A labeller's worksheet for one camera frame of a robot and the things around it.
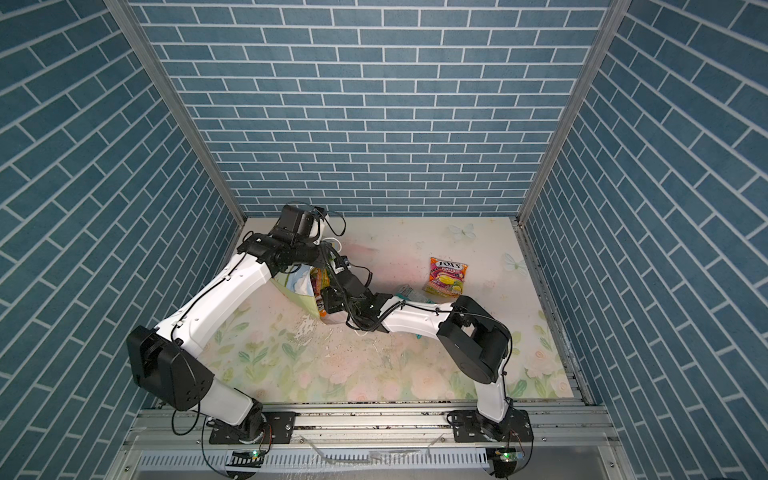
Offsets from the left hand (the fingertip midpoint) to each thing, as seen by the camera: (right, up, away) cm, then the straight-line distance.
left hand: (328, 250), depth 82 cm
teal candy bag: (+23, -14, +12) cm, 29 cm away
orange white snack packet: (-3, -9, +5) cm, 11 cm away
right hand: (-3, -11, +3) cm, 12 cm away
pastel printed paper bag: (-8, -9, -2) cm, 12 cm away
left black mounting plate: (-10, -45, -9) cm, 47 cm away
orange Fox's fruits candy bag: (+35, -10, +17) cm, 40 cm away
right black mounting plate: (+38, -45, -7) cm, 59 cm away
